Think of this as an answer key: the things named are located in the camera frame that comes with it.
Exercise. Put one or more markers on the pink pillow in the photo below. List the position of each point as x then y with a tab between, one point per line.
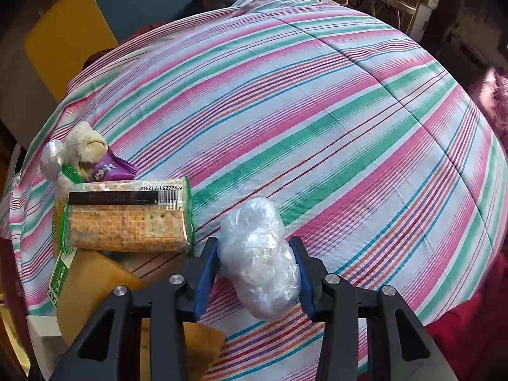
494	99

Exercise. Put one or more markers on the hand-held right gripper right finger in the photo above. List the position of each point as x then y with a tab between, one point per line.
304	285

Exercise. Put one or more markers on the cracker packet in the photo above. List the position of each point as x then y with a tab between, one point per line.
127	226

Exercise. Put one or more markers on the striped bed sheet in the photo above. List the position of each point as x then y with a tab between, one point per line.
297	127

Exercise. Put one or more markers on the green snack packet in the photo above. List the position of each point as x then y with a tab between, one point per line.
59	281

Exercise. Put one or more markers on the yellow sponge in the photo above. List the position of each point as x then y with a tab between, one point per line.
95	274

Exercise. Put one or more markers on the wooden chair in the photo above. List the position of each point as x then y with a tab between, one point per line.
397	0

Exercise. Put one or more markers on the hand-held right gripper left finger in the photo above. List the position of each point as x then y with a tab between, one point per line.
207	281

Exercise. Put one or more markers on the cream sock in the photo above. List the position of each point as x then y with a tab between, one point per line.
85	143

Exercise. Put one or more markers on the yellow blue grey headboard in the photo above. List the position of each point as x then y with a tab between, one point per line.
59	35

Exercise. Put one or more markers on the small clear plastic bag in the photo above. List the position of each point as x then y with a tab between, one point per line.
51	158

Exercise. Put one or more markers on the purple snack packet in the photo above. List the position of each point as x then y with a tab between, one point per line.
115	168

